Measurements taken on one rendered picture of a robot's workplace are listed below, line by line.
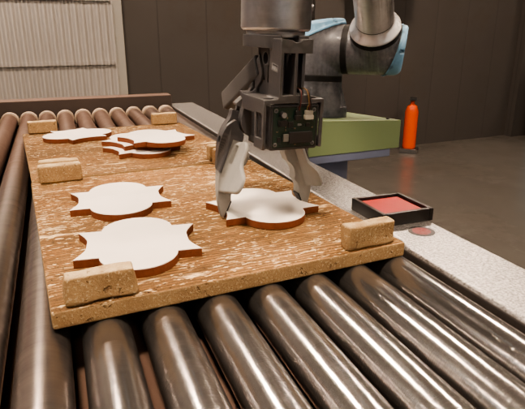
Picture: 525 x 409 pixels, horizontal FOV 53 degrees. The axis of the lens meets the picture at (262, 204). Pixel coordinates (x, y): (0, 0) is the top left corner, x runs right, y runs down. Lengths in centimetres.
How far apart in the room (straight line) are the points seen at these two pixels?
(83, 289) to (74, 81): 384
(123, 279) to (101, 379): 9
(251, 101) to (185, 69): 391
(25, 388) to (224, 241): 25
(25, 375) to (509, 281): 44
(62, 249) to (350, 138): 84
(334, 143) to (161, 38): 328
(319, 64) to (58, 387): 104
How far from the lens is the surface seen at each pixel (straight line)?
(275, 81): 55
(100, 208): 66
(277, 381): 38
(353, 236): 53
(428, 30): 570
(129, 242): 55
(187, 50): 447
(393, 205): 71
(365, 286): 52
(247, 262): 51
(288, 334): 44
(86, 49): 426
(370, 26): 122
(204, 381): 38
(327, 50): 130
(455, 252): 62
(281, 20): 55
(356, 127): 127
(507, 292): 55
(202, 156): 94
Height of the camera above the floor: 115
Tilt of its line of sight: 18 degrees down
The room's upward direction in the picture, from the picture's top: straight up
